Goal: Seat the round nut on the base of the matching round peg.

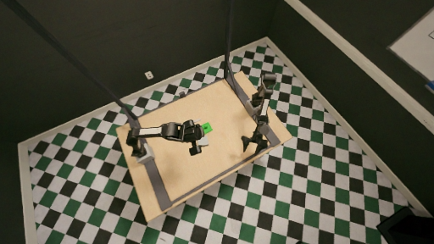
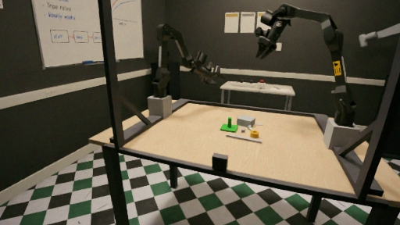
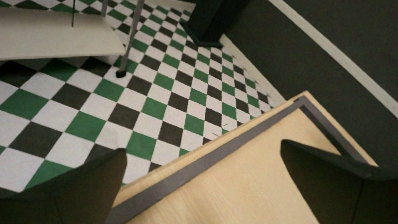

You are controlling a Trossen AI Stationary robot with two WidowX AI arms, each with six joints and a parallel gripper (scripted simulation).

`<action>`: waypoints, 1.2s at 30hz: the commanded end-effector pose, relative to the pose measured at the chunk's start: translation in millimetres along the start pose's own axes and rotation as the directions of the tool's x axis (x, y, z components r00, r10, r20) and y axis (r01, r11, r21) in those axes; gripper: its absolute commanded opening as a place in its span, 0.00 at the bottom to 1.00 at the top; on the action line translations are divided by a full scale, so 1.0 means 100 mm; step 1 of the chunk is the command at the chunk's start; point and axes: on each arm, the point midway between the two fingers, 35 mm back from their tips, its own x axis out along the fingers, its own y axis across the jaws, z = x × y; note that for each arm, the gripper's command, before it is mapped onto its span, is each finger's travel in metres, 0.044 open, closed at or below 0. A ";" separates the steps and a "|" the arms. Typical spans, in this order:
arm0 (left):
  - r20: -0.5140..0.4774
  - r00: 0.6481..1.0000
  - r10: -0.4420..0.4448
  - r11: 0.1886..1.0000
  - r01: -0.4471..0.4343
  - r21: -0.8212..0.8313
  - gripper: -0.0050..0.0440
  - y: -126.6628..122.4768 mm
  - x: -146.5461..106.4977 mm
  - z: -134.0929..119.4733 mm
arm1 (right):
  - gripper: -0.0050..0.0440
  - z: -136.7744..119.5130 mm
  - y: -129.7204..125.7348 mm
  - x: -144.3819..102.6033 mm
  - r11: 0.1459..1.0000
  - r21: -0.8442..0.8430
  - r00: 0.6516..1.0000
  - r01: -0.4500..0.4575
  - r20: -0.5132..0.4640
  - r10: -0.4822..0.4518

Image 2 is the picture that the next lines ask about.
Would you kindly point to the brown round nut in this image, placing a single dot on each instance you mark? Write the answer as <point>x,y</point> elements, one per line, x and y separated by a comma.
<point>254,134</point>

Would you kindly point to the green square plate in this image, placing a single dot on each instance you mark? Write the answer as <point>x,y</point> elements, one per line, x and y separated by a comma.
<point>229,127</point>

